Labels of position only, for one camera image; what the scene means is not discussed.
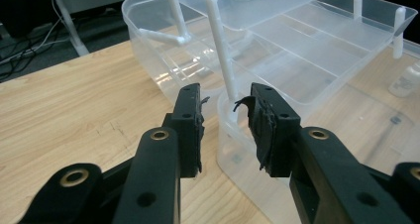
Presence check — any bundle of floor cables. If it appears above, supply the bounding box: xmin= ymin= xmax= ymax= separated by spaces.
xmin=0 ymin=5 xmax=72 ymax=83

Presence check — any white metal stand frame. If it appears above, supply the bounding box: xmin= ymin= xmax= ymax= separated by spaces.
xmin=49 ymin=0 xmax=157 ymax=57

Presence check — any small white bottle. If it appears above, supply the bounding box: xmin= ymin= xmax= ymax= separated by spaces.
xmin=388 ymin=60 xmax=420 ymax=98

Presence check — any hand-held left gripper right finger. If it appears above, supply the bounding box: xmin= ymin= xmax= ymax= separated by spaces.
xmin=233 ymin=82 xmax=414 ymax=224

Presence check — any clear plastic storage box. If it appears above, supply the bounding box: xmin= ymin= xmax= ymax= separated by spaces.
xmin=121 ymin=0 xmax=420 ymax=224

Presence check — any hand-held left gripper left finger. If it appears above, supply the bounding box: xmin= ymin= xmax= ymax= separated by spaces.
xmin=113 ymin=82 xmax=205 ymax=224

